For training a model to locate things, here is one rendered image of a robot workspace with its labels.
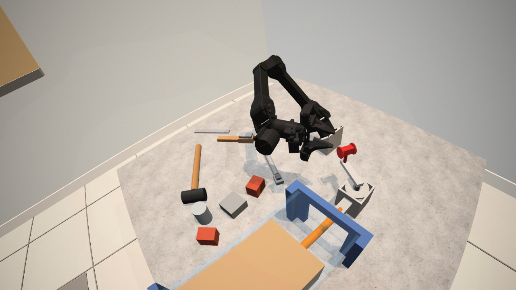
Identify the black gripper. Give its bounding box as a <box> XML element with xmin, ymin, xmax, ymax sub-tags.
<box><xmin>282</xmin><ymin>104</ymin><xmax>335</xmax><ymax>162</ymax></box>

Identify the blue u-shaped frame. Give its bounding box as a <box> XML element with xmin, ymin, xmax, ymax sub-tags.
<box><xmin>292</xmin><ymin>180</ymin><xmax>374</xmax><ymax>241</ymax></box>

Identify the black mallet with wooden handle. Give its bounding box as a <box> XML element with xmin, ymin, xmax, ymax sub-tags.
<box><xmin>181</xmin><ymin>144</ymin><xmax>208</xmax><ymax>204</ymax></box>

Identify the orange-red rectangular block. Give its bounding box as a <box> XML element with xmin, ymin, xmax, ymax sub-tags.
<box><xmin>246</xmin><ymin>175</ymin><xmax>266</xmax><ymax>198</ymax></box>
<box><xmin>196</xmin><ymin>227</ymin><xmax>220</xmax><ymax>246</ymax></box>

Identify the grey cylinder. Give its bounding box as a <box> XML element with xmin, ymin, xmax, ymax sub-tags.
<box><xmin>191</xmin><ymin>201</ymin><xmax>212</xmax><ymax>225</ymax></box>

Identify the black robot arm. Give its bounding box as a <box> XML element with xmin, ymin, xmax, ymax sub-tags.
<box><xmin>250</xmin><ymin>55</ymin><xmax>337</xmax><ymax>155</ymax></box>

